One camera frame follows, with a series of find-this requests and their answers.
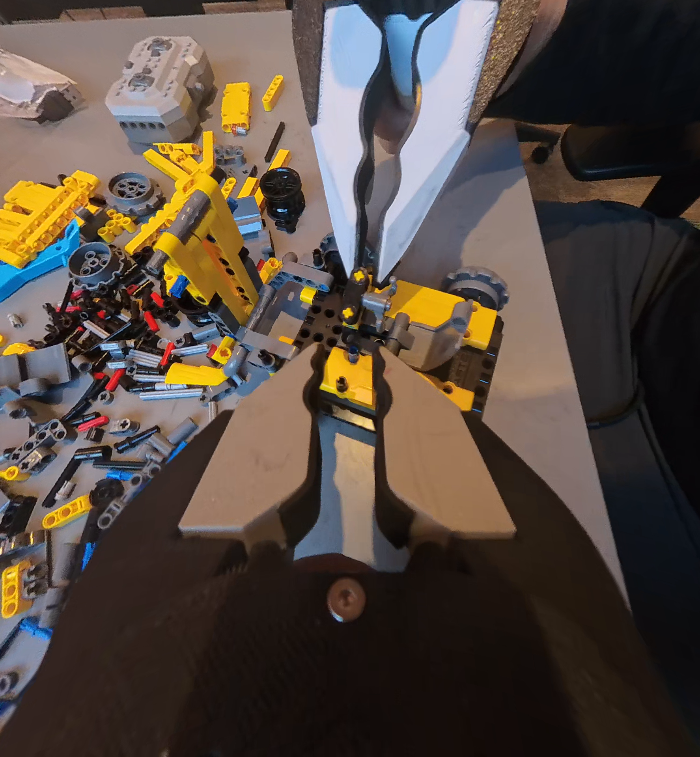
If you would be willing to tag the grey desk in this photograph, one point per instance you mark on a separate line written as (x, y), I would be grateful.
(503, 207)

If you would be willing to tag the person's leg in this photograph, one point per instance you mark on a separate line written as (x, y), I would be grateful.
(592, 284)

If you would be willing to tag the black axle rod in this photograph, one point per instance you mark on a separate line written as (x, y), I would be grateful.
(275, 142)

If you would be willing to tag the short black holed beam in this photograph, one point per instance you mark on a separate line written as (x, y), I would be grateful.
(354, 293)

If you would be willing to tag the black spoked wheel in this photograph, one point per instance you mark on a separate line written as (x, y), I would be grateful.
(282, 189)

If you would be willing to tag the yellow motor block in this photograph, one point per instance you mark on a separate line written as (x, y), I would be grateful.
(235, 103)

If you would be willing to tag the pile of mixed small pieces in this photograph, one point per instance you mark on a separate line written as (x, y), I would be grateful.
(89, 384)

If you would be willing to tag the long yellow holed beam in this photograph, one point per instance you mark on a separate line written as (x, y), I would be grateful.
(280, 159)

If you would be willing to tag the black office chair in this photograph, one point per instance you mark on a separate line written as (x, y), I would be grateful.
(540, 155)

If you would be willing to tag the light blue panel piece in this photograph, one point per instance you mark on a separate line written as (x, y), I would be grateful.
(6, 284)

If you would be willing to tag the dark grey joint connector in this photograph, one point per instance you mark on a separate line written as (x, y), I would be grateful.
(230, 155)

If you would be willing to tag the grey digger bucket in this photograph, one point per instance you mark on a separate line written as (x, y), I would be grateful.
(249, 219)

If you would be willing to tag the short yellow holed beam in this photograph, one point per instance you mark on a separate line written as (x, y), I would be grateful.
(273, 93)

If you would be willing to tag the dark grey claw connector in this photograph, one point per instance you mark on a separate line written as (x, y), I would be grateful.
(379, 304)

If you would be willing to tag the yellow toy vehicle assembly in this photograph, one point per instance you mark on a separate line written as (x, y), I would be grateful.
(432, 301)

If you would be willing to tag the grey battery box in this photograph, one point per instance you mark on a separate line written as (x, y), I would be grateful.
(154, 88)

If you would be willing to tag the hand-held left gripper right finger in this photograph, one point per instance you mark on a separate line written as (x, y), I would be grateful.
(444, 467)

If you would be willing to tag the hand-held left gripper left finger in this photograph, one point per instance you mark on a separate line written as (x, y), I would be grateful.
(249, 467)

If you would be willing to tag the person's right hand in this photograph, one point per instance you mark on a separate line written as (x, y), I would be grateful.
(396, 127)

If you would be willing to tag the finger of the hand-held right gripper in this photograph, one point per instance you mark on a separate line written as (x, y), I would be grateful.
(444, 106)
(341, 106)

